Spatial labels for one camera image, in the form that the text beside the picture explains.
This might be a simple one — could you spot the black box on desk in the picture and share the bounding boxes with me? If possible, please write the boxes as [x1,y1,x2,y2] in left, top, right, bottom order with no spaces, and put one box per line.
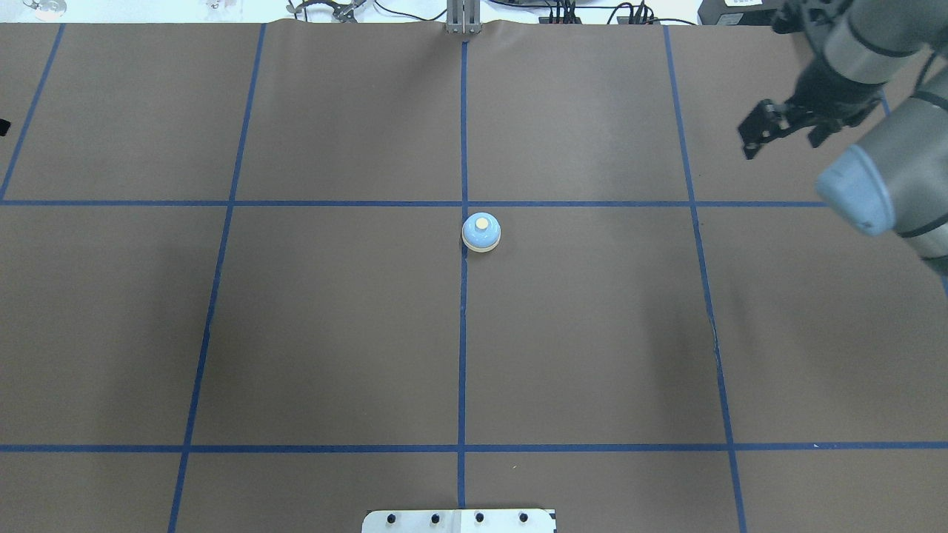
[697,0,784,27]

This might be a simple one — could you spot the aluminium frame post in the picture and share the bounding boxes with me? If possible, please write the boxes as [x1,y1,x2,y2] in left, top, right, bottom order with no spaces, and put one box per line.
[444,0,483,36]

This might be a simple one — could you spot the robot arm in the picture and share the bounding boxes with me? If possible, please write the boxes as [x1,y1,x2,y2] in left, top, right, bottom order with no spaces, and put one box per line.
[737,1,947,276]

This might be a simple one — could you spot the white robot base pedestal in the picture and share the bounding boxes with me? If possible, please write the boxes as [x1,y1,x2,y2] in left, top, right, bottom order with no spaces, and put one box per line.
[360,507,558,532]

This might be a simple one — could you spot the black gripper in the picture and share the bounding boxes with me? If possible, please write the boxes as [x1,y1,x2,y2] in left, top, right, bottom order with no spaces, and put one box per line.
[738,63,881,161]

